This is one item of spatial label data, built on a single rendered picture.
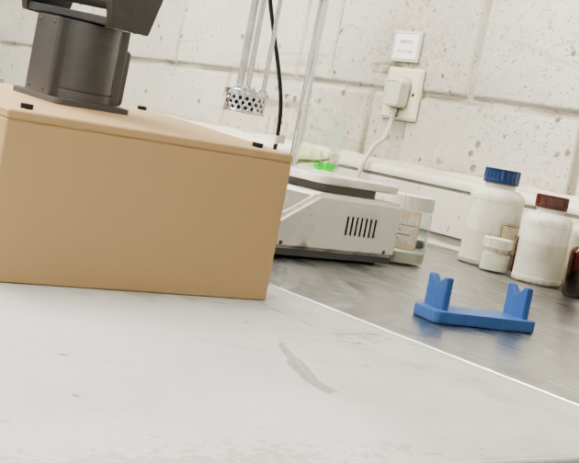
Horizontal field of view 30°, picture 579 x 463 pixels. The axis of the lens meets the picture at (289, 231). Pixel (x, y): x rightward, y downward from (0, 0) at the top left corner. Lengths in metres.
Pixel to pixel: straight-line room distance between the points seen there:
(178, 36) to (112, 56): 1.60
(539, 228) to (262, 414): 0.87
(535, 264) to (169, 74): 1.28
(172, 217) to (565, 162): 0.90
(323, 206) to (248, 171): 0.34
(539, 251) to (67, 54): 0.70
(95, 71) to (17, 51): 2.39
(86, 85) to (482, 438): 0.41
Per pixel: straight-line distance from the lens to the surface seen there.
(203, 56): 2.29
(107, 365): 0.51
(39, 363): 0.49
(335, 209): 1.09
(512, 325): 0.87
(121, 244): 0.70
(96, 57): 0.79
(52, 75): 0.79
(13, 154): 0.66
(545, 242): 1.30
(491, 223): 1.40
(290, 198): 1.07
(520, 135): 1.59
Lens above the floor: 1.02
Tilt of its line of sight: 5 degrees down
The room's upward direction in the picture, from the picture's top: 11 degrees clockwise
